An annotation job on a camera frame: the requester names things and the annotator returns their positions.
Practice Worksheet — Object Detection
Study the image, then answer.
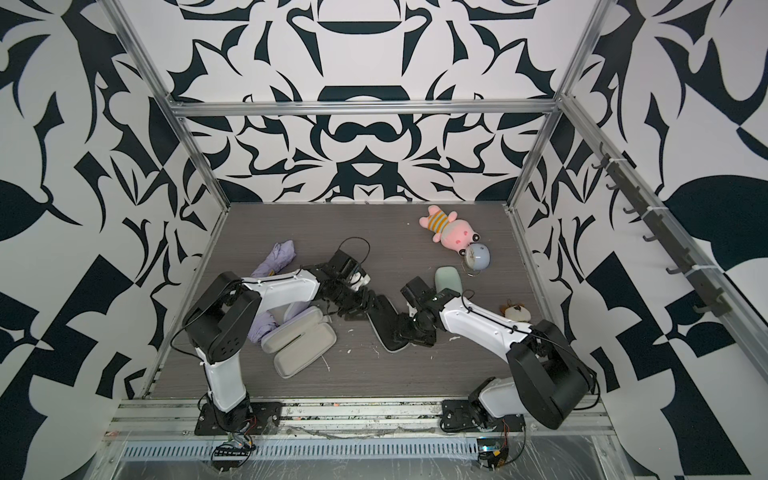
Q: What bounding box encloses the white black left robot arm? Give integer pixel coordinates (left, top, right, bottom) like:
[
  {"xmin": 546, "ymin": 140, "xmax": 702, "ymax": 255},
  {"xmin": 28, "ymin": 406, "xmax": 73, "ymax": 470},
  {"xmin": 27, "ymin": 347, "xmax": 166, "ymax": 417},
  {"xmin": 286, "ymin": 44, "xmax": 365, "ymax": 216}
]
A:
[{"xmin": 180, "ymin": 250, "xmax": 376, "ymax": 432}]

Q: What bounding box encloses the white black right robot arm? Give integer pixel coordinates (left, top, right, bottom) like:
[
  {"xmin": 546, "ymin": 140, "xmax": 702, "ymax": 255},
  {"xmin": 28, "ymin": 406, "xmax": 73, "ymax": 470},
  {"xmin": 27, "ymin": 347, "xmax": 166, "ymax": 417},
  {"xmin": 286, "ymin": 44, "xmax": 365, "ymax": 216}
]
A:
[{"xmin": 398, "ymin": 277, "xmax": 596, "ymax": 429}]

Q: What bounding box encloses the lavender open umbrella case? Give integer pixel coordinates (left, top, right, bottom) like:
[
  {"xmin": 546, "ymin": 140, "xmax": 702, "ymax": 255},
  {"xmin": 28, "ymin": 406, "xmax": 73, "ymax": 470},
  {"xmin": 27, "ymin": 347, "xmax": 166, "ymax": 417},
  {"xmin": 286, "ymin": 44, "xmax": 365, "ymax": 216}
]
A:
[{"xmin": 269, "ymin": 323, "xmax": 337, "ymax": 379}]

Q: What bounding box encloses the lavender folded umbrella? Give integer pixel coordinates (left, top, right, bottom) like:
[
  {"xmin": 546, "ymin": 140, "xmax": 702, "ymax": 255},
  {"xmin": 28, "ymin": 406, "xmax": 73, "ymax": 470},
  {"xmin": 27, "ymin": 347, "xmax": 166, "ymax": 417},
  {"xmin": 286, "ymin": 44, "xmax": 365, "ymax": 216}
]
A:
[
  {"xmin": 247, "ymin": 310, "xmax": 278, "ymax": 344},
  {"xmin": 251, "ymin": 240, "xmax": 296, "ymax": 278}
]

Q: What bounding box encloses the blue round alarm clock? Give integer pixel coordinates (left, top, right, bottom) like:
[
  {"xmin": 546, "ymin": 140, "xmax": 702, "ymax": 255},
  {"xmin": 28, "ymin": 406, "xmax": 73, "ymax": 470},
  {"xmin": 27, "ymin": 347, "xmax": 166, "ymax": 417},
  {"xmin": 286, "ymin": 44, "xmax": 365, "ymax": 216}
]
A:
[{"xmin": 462, "ymin": 243, "xmax": 491, "ymax": 277}]

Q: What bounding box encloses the brown white plush dog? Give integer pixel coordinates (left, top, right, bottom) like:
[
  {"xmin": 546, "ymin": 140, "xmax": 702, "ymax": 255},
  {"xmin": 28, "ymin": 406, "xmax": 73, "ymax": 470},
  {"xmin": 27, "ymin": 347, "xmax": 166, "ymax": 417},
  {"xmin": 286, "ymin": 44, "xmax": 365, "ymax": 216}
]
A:
[{"xmin": 500, "ymin": 302, "xmax": 532, "ymax": 323}]

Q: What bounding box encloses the pink plush pig toy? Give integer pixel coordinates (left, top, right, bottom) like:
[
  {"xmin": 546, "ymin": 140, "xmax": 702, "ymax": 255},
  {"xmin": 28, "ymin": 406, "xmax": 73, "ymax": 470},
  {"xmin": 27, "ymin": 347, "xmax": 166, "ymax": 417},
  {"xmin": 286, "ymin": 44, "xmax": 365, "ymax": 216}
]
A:
[{"xmin": 419, "ymin": 205, "xmax": 480, "ymax": 255}]

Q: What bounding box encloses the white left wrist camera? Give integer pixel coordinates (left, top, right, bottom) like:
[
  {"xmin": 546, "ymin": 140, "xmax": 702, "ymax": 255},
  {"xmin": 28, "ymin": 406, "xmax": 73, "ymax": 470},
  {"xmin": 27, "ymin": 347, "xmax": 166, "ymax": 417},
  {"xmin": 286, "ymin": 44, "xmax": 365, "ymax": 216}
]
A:
[{"xmin": 350, "ymin": 271, "xmax": 371, "ymax": 289}]

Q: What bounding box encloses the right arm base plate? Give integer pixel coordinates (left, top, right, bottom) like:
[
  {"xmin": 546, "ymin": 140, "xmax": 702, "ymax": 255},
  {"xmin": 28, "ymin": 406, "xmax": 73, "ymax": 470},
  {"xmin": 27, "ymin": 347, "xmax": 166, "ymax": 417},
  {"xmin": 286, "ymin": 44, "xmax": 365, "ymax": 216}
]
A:
[{"xmin": 439, "ymin": 399, "xmax": 498, "ymax": 434}]

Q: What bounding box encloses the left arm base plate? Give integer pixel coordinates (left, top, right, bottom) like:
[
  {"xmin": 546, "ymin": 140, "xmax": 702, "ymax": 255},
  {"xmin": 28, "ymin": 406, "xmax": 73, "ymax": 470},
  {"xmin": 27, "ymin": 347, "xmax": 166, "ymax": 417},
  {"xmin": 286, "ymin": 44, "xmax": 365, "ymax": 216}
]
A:
[{"xmin": 194, "ymin": 402, "xmax": 283, "ymax": 437}]

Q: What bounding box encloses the white perforated cable tray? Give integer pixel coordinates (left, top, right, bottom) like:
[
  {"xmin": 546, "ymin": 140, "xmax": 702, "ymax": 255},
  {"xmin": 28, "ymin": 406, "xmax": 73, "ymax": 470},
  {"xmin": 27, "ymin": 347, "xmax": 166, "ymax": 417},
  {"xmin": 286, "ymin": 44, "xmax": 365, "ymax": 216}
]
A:
[{"xmin": 122, "ymin": 438, "xmax": 479, "ymax": 461}]

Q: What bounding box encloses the aluminium cage frame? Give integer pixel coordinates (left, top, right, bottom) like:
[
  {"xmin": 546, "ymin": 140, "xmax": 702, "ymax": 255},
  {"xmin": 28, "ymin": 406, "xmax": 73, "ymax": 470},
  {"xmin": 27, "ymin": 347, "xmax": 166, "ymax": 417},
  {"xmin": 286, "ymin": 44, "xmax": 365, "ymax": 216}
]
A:
[{"xmin": 98, "ymin": 0, "xmax": 768, "ymax": 385}]

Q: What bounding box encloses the black wall hook rail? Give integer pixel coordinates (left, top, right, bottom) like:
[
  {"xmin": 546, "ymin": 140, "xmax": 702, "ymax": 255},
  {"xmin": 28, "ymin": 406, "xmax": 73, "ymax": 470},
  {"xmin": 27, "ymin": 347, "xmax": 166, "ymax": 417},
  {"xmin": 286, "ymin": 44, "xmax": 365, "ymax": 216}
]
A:
[{"xmin": 592, "ymin": 144, "xmax": 733, "ymax": 317}]

